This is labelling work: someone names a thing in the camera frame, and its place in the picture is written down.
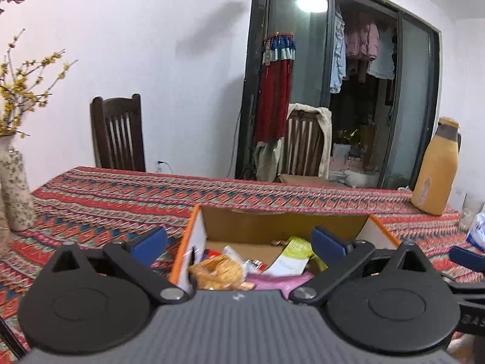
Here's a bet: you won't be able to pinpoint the floral vase yellow twigs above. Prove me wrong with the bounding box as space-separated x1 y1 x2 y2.
1 32 76 231

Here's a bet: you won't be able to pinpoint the hanging blue shirt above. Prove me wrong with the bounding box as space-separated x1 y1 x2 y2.
329 5 346 94

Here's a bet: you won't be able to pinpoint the orange thermos jug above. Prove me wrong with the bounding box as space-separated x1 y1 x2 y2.
411 117 460 216

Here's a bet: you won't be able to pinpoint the white blue tissue pack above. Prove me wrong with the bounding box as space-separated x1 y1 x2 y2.
466 212 485 252

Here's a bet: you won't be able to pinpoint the oat crisp pack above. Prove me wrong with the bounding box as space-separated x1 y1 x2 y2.
187 245 256 291

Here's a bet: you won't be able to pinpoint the red tassel hanging decoration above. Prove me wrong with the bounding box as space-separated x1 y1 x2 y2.
255 32 296 143

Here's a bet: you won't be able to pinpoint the pink snack pack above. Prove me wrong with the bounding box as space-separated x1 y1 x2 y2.
246 272 313 294

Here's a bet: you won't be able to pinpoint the dark wooden chair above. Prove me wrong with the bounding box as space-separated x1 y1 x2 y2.
90 94 146 172

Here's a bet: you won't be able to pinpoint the patterned red tablecloth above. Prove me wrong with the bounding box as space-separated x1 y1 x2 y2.
1 167 460 363

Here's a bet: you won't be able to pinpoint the hanging pink jacket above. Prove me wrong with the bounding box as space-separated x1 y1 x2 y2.
344 12 380 61

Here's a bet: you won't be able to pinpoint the long green snack bar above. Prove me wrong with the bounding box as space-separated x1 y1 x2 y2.
263 237 328 277

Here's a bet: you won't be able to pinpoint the drinking glass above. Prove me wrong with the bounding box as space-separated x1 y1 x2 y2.
459 193 484 232

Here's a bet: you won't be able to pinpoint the chair with beige cloth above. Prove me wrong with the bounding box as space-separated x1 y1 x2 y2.
277 103 332 180

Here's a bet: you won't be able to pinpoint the orange pumpkin cardboard box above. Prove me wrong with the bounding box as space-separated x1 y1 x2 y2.
169 205 400 291

